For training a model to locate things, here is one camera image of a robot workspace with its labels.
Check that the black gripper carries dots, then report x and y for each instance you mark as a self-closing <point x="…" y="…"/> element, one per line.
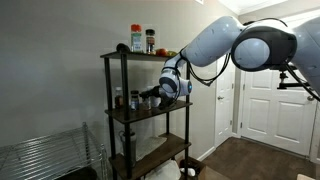
<point x="157" y="92"/>

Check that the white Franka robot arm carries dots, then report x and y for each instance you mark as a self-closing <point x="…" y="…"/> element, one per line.
<point x="213" y="41"/>

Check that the dark blue label spice jar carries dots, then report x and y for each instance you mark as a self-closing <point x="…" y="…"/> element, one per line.
<point x="134" y="101"/>

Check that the white cap dark sauce bottle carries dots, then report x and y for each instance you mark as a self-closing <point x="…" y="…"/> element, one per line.
<point x="119" y="100"/>

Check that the black cap spice bottle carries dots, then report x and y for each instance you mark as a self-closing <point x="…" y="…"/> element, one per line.
<point x="150" y="43"/>

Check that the orange cap spice bottle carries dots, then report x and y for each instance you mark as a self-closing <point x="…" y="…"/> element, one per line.
<point x="136" y="41"/>

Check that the white plastic bottle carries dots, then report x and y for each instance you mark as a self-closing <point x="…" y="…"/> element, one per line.
<point x="188" y="172"/>

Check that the orange round fruit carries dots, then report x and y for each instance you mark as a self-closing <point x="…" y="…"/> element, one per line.
<point x="161" y="52"/>

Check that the green printed packet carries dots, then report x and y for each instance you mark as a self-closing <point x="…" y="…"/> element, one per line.
<point x="172" y="53"/>

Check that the dark avocado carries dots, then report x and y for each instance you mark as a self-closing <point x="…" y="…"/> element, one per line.
<point x="122" y="48"/>

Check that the grey patterned towel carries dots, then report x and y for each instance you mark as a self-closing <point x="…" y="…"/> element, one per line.
<point x="150" y="146"/>

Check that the silver door knob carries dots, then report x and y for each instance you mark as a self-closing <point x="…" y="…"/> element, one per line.
<point x="310" y="98"/>
<point x="220" y="98"/>

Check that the white bag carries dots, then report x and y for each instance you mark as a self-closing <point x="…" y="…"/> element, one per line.
<point x="165" y="171"/>

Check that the narrow white door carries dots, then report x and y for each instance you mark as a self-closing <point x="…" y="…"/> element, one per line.
<point x="224" y="120"/>

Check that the brown cardboard box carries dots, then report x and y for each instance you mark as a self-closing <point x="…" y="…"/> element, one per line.
<point x="213" y="174"/>

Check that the wide white panel door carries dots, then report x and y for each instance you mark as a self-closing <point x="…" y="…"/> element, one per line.
<point x="276" y="126"/>

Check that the tan box corner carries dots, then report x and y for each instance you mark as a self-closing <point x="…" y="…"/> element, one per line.
<point x="305" y="177"/>

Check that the black frame wood shelf unit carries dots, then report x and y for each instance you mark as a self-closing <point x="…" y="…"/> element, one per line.
<point x="146" y="113"/>

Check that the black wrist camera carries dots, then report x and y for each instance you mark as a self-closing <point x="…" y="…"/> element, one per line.
<point x="165" y="102"/>

